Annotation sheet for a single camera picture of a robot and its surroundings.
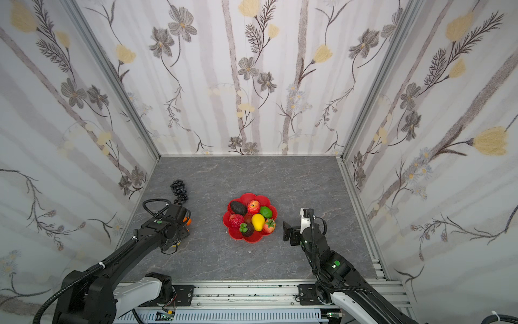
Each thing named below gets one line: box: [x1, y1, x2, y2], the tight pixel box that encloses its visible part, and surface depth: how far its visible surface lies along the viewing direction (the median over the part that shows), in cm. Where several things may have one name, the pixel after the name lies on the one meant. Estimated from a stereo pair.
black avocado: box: [230, 201, 247, 216], surface depth 94 cm
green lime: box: [259, 205, 274, 219], surface depth 94 cm
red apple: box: [247, 199, 260, 216], surface depth 94 cm
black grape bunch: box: [169, 179, 189, 205], surface depth 101 cm
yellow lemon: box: [251, 213, 266, 232], surface depth 90 cm
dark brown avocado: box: [239, 222, 254, 237], surface depth 87 cm
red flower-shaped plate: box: [222, 193, 278, 243], surface depth 92 cm
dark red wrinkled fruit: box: [229, 213, 245, 228], surface depth 90 cm
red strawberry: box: [263, 218, 276, 233], surface depth 86 cm
